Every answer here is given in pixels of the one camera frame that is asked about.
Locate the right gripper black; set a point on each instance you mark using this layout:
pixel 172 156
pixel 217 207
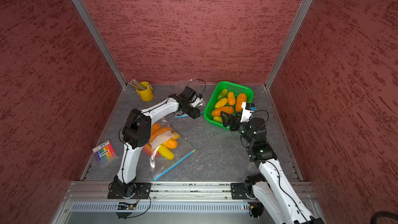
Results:
pixel 236 120

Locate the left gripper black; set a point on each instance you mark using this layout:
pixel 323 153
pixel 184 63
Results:
pixel 194 113

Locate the large orange mango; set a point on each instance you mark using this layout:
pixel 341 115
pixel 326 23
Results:
pixel 159 132

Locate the clear zip bag blue zipper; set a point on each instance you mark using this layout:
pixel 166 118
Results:
pixel 159 166

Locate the red mango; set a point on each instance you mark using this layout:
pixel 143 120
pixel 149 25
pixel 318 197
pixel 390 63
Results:
pixel 147 149

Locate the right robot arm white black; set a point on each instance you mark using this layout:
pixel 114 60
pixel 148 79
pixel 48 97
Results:
pixel 270 187

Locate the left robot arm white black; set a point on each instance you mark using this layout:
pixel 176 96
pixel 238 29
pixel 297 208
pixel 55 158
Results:
pixel 136 133

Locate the small orange mango back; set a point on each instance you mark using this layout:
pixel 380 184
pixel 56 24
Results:
pixel 231 98

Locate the green mango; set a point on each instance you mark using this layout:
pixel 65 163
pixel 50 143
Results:
pixel 223 93

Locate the orange mango at basket back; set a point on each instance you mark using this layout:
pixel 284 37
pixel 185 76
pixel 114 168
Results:
pixel 242 97

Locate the orange mango left in basket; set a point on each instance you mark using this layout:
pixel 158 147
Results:
pixel 170 144

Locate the green plastic basket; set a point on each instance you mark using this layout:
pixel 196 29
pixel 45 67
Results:
pixel 214 107

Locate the yellow cup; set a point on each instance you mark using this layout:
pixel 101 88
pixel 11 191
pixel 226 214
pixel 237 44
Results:
pixel 146 94

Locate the sticks in yellow cup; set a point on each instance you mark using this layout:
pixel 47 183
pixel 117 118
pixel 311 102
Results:
pixel 137 85

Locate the colourful marker pack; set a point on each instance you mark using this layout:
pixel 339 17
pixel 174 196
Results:
pixel 104 153

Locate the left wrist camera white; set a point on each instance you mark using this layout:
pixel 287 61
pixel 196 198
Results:
pixel 198 101

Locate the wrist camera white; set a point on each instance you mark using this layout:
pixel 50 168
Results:
pixel 198 101
pixel 248 110

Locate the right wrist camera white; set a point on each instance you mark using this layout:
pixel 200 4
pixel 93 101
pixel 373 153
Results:
pixel 248 110

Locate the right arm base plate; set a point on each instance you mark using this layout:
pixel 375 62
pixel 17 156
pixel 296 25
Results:
pixel 242 191

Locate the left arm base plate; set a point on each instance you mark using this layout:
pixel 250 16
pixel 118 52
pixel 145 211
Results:
pixel 137 191

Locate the aluminium front rail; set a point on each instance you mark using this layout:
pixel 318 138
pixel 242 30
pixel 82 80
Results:
pixel 160 190

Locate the right corner aluminium post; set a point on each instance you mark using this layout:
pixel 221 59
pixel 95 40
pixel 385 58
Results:
pixel 296 24

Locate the corner aluminium post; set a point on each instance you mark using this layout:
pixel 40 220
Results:
pixel 296 24
pixel 86 17

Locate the left corner aluminium post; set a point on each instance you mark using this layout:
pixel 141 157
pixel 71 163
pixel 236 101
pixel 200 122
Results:
pixel 86 17

